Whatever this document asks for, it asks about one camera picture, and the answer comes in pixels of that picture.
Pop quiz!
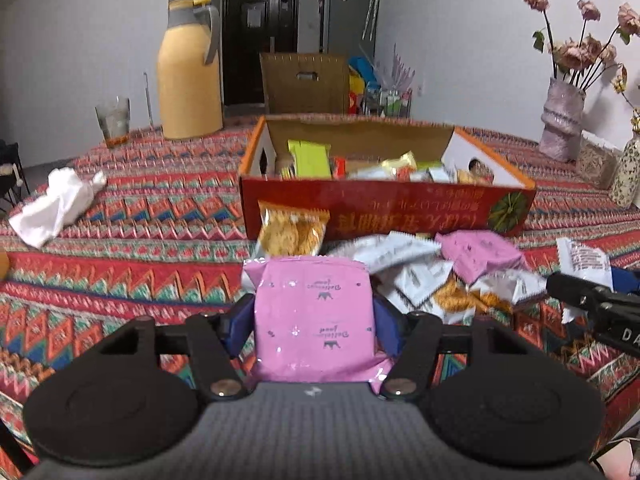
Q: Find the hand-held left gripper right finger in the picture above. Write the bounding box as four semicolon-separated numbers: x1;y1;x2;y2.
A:
372;297;511;402

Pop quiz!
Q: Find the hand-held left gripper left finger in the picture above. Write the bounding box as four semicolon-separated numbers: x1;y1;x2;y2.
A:
102;292;257;402

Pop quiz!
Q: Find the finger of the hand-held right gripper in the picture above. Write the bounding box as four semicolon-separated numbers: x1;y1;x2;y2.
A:
611;267;640;295
546;272;640;312

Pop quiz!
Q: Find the white snack packet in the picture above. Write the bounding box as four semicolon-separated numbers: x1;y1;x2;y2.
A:
340;232;443;281
385;260;453;311
556;237;613;323
470;267;548;306

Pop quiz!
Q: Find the pink snack packet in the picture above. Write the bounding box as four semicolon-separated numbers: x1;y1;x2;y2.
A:
242;255;396;396
435;230;528;283

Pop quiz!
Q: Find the red cardboard box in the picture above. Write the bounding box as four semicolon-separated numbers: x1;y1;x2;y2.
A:
237;115;538;241

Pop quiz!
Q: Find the orange cracker packet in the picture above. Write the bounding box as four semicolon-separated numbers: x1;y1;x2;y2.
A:
432;280;513;323
255;200;331;258

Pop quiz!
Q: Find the small floral vase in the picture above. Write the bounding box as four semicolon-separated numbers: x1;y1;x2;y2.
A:
609;135;640;208

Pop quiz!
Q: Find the floral tissue box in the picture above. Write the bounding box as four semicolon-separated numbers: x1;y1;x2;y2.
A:
575;132;623;191

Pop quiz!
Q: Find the gold snack packet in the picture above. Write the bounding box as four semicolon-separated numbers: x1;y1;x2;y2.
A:
380;151;418;173

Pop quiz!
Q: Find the yellow flower branch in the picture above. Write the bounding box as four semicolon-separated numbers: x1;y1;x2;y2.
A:
612;65;640;136

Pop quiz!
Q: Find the purple textured vase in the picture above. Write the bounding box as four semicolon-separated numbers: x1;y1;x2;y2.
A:
538;77;587;163

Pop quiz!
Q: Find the green snack packet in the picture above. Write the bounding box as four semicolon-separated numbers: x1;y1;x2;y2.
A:
287;140;333;178

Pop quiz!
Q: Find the crumpled white tissue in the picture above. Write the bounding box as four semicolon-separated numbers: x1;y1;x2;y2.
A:
7;167;108;250

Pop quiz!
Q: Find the brown cardboard carton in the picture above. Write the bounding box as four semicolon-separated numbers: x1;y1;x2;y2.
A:
259;51;351;116

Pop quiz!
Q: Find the glass cup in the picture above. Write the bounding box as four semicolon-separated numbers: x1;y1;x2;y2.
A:
95;97;132;149

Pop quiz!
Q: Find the dried rose bouquet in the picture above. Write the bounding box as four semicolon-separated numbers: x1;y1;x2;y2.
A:
520;0;640;93

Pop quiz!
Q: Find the yellow thermos jug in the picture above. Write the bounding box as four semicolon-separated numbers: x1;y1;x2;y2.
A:
157;0;224;141

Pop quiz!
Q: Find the dried lavender bunch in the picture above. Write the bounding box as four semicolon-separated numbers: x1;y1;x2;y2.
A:
380;45;416;92

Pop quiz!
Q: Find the blue bag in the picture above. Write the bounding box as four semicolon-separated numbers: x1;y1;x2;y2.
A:
350;57;381;86

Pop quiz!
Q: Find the dark door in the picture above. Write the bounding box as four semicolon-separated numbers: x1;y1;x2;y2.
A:
222;0;300;106

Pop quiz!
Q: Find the dark furniture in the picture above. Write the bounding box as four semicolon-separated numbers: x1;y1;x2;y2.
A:
0;142;31;216

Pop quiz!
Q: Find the grey refrigerator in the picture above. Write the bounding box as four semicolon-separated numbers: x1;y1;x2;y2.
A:
320;0;383;58

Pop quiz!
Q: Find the wire basket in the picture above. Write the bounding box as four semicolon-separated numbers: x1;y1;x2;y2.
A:
362;85;413;118

